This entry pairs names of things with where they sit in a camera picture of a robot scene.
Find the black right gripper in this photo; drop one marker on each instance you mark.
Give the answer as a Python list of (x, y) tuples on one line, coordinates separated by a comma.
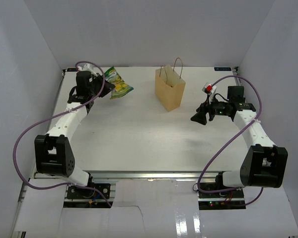
[(200, 117)]

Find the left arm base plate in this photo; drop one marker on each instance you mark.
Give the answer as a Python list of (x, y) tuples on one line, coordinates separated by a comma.
[(83, 193)]

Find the brown paper bag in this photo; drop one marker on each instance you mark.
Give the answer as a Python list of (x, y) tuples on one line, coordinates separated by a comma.
[(166, 76)]

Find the green Fox's candy bag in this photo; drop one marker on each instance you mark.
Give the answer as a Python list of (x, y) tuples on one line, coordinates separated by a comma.
[(121, 88)]

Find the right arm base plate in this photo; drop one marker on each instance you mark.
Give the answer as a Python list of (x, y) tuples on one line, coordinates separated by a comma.
[(225, 196)]

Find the aluminium front rail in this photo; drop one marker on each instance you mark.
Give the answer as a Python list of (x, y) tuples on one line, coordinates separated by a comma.
[(106, 174)]

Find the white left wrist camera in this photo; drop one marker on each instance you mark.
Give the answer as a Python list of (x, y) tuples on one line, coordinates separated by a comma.
[(87, 67)]

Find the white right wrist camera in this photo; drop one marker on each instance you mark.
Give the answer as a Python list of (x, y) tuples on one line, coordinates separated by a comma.
[(210, 90)]

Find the blue label right corner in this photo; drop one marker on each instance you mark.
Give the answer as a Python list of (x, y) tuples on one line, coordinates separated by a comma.
[(222, 68)]

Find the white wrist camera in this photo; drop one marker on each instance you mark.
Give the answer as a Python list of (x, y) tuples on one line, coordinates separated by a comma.
[(87, 67), (210, 90)]

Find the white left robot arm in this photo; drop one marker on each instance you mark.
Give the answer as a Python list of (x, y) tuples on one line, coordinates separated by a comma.
[(53, 152)]

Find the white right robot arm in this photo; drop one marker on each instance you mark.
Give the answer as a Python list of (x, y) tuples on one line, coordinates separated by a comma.
[(265, 163)]

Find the blue label left corner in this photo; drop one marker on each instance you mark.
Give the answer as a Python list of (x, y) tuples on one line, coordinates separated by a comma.
[(71, 70)]

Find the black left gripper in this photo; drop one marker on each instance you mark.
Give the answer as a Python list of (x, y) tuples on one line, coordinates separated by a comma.
[(108, 87)]

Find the blue label corner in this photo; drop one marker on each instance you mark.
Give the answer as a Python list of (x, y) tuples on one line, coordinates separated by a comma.
[(222, 68), (71, 70)]

